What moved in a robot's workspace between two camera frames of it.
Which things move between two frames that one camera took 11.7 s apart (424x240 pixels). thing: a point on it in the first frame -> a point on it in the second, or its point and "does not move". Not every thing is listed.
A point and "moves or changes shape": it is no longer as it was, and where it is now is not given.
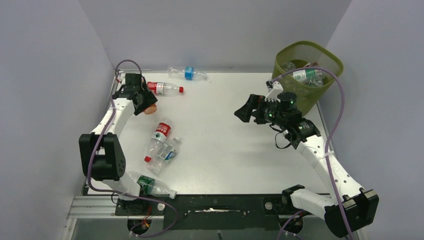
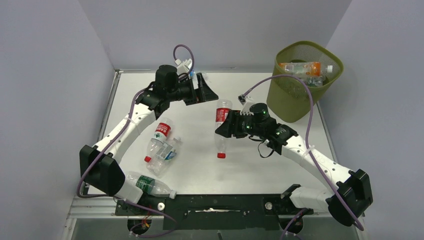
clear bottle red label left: [162, 130] does not move
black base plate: [232, 212] does not move
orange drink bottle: [150, 109] moves or changes shape
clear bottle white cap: [315, 80] does not move
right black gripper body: [267, 113] -> [244, 125]
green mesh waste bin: [307, 69] does not move
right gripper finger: [244, 112] -> [226, 128]
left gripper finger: [145, 100] -> [207, 93]
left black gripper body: [142, 90] -> [183, 91]
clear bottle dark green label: [149, 186] does not move
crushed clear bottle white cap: [167, 151] does not move
